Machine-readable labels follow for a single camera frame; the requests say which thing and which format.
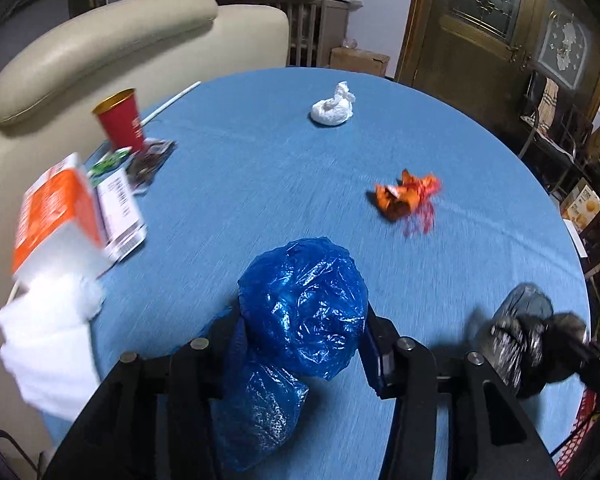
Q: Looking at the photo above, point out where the wooden glass door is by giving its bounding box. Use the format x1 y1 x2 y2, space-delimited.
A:
395 0 600 126

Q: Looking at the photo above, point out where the grey plastic bag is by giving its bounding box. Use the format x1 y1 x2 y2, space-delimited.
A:
467 282 588 401

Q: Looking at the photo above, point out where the dark snack packet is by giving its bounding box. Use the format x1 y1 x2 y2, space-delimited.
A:
130 137 177 193

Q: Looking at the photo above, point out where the metal chair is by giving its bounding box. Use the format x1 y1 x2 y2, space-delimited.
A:
520 72 600 196

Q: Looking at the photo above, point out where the white tissue paper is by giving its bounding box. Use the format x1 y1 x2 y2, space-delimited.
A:
0 275 106 421

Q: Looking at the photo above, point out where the blue tablecloth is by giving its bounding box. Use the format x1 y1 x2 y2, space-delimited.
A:
45 66 593 480

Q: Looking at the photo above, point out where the yellow carton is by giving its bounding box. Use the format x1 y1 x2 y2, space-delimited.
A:
560 185 600 231

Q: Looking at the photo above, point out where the cardboard box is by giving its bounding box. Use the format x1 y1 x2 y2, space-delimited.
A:
329 47 391 78

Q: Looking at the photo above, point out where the green wrapper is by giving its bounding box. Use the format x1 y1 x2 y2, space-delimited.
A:
87 146 133 186

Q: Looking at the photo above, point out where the orange crumpled wrapper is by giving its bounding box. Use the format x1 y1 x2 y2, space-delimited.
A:
372 169 443 236

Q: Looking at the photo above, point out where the blue plastic bag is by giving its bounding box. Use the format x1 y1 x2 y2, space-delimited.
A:
200 237 370 472

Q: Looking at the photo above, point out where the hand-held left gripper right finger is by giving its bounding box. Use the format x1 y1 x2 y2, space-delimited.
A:
360 302 561 480

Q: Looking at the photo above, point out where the black cable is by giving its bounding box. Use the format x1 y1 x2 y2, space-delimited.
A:
0 427 37 472

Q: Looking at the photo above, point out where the white barcode box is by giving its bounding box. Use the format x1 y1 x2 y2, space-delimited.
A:
95 167 148 263

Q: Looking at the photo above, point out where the long white stick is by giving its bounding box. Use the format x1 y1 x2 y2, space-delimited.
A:
7 81 202 303

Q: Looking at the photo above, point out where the cream leather sofa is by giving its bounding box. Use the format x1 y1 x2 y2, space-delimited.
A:
0 0 291 441

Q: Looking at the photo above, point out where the orange tissue pack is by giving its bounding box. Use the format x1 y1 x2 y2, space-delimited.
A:
11 154 106 288

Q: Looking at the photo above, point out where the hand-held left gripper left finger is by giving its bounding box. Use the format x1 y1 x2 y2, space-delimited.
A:
45 310 246 480

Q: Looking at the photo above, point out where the wooden slatted cabinet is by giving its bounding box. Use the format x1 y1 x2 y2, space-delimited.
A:
220 0 353 68

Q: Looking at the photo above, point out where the red paper cup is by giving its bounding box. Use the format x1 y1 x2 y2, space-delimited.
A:
91 88 148 153

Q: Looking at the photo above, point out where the red plastic basket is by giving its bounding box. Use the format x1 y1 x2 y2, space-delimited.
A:
550 385 600 471

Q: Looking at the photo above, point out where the white tied plastic bag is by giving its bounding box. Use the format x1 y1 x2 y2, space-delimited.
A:
310 81 357 127

